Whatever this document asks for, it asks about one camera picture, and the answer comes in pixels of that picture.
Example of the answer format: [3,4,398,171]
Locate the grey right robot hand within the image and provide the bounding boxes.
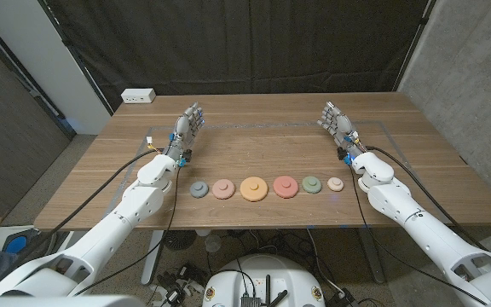
[316,101,369,161]

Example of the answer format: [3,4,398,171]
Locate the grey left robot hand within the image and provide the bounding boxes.
[163,101,206,161]

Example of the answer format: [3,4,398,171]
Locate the dusty pink toy ring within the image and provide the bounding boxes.
[211,178,236,200]

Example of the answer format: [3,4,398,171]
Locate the coral red toy ring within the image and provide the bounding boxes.
[272,175,300,200]

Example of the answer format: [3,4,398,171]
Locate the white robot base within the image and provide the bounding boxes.
[202,254,326,307]

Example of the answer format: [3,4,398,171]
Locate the white power strip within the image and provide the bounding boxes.
[120,88,157,105]

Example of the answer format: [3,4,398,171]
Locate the grey tape outline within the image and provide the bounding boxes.
[100,120,450,223]

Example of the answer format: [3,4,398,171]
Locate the black backdrop curtain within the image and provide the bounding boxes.
[43,0,436,113]

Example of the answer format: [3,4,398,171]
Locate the black floor fan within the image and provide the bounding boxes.
[163,229,198,252]

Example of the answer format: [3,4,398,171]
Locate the clear plastic cup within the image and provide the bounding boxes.
[205,233,222,253]

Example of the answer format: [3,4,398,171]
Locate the white table leg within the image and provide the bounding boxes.
[141,229,165,286]

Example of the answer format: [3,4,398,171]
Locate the grey table leg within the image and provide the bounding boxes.
[358,228,386,285]

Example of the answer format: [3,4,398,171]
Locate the black floor power strip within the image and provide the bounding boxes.
[326,288,360,307]

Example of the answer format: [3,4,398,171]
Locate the black blue foot pedal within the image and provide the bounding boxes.
[2,228,44,257]

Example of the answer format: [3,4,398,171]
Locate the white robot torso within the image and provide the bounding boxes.
[0,294,147,307]

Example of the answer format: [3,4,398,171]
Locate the small beige toy ring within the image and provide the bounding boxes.
[326,177,345,193]

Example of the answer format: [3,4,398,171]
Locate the small blue-grey toy ring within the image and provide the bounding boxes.
[189,180,210,200]

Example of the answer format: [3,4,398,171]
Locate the green toy ring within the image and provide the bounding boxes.
[301,175,323,194]

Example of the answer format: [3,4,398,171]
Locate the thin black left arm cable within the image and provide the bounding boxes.
[73,165,182,296]

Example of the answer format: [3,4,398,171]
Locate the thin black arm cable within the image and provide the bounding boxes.
[73,165,182,296]
[348,164,488,306]

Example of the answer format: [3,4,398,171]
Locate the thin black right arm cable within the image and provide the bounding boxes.
[348,164,488,306]

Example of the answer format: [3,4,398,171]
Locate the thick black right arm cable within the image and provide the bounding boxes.
[365,145,491,252]

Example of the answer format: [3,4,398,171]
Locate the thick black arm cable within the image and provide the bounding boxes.
[13,148,164,261]
[365,145,491,252]

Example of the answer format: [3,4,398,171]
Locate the large orange toy ring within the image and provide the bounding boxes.
[240,176,269,203]

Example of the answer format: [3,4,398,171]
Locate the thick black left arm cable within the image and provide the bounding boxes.
[13,148,164,261]

